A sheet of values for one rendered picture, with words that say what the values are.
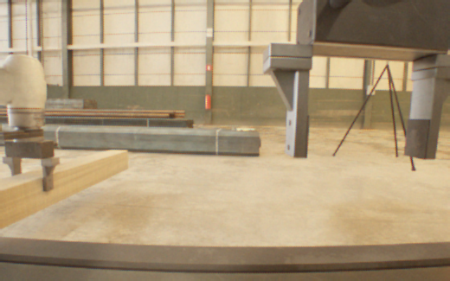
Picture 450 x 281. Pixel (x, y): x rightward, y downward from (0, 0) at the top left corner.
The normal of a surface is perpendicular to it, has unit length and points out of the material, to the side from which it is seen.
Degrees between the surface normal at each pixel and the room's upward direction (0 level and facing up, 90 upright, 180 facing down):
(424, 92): 90
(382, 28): 90
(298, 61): 90
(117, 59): 90
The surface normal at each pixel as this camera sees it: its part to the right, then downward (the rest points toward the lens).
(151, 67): -0.07, 0.11
